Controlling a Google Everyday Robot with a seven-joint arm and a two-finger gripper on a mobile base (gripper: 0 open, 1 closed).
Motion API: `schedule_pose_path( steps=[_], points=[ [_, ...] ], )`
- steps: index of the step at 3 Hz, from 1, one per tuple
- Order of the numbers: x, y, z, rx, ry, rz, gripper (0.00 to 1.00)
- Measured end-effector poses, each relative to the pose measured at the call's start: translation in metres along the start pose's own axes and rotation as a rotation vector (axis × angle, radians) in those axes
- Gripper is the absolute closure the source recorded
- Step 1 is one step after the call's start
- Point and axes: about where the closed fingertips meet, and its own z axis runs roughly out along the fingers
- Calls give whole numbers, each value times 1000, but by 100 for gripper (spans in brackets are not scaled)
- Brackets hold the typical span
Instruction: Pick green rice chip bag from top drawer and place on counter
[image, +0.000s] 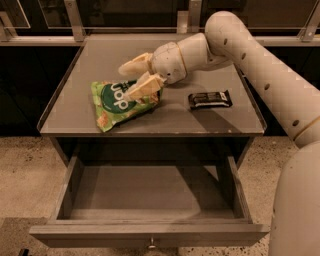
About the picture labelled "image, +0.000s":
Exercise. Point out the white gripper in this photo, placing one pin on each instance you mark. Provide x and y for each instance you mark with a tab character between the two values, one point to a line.
167	62

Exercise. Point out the green rice chip bag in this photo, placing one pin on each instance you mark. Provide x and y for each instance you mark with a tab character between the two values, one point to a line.
112	108

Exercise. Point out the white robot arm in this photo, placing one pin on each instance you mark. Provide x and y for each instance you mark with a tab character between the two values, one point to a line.
294	102

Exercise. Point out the grey cabinet counter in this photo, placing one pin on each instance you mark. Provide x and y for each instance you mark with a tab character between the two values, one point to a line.
71	112

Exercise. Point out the grey open drawer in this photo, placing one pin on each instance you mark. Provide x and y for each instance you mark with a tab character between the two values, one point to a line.
183	192

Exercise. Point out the metal drawer knob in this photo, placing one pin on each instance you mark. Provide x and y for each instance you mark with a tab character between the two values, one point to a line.
151	245

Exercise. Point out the black snack bar wrapper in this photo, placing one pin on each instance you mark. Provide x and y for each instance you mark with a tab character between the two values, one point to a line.
210	99

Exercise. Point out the metal railing frame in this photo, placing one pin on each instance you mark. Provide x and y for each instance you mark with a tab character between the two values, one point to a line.
272	22

